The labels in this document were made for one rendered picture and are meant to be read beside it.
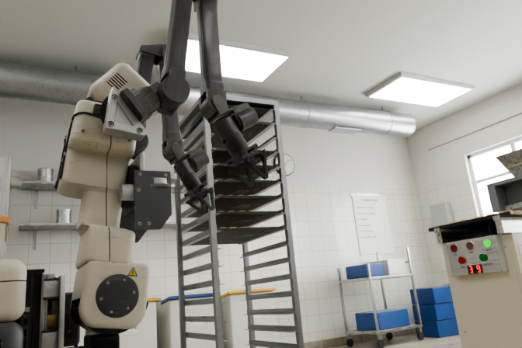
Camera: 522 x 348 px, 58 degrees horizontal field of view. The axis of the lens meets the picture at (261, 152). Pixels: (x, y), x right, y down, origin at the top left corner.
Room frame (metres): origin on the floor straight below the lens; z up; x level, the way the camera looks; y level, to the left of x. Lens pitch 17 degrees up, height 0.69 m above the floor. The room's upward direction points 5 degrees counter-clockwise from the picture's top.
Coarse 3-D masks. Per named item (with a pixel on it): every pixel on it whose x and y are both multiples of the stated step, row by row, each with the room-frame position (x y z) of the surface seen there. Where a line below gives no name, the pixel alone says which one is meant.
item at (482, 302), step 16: (512, 240) 1.84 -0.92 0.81; (512, 256) 1.86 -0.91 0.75; (448, 272) 2.12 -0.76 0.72; (512, 272) 1.87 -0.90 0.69; (464, 288) 2.07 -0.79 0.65; (480, 288) 2.00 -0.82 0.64; (496, 288) 1.94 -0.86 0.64; (512, 288) 1.88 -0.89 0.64; (464, 304) 2.08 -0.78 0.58; (480, 304) 2.01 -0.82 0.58; (496, 304) 1.95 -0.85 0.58; (512, 304) 1.89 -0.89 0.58; (464, 320) 2.09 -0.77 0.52; (480, 320) 2.03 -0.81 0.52; (496, 320) 1.96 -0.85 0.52; (512, 320) 1.91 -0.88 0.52; (464, 336) 2.11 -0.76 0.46; (480, 336) 2.04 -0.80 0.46; (496, 336) 1.98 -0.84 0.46; (512, 336) 1.92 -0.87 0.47
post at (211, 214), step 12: (204, 120) 2.46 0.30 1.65; (204, 132) 2.47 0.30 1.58; (204, 144) 2.48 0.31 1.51; (216, 240) 2.47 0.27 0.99; (216, 252) 2.47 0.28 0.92; (216, 264) 2.47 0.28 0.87; (216, 276) 2.47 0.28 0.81; (216, 288) 2.47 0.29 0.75; (216, 300) 2.47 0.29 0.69; (216, 312) 2.46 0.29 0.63; (216, 324) 2.46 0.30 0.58; (216, 336) 2.47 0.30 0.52
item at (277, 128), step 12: (276, 108) 2.67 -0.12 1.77; (276, 120) 2.67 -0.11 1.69; (276, 132) 2.68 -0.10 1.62; (276, 144) 2.69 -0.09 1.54; (288, 204) 2.68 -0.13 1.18; (288, 216) 2.68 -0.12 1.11; (288, 228) 2.67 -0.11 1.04; (288, 240) 2.67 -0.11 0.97; (288, 252) 2.68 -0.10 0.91; (288, 264) 2.69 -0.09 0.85; (300, 312) 2.68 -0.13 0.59; (300, 324) 2.68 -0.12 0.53; (300, 336) 2.67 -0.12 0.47
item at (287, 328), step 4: (248, 328) 3.23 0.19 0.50; (252, 328) 3.17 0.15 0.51; (256, 328) 3.12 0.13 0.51; (260, 328) 3.07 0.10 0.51; (264, 328) 3.02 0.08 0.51; (268, 328) 2.97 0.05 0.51; (272, 328) 2.93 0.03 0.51; (276, 328) 2.88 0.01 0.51; (280, 328) 2.83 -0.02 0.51; (284, 328) 2.79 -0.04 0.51; (288, 328) 2.75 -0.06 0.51; (292, 328) 2.71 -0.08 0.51; (296, 328) 2.67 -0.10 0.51
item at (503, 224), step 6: (492, 216) 1.85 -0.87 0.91; (498, 216) 1.83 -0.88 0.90; (498, 222) 1.84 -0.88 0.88; (504, 222) 1.84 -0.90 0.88; (510, 222) 1.86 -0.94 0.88; (516, 222) 1.88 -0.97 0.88; (498, 228) 1.85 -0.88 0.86; (504, 228) 1.84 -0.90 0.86; (510, 228) 1.86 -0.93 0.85; (516, 228) 1.87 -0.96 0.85
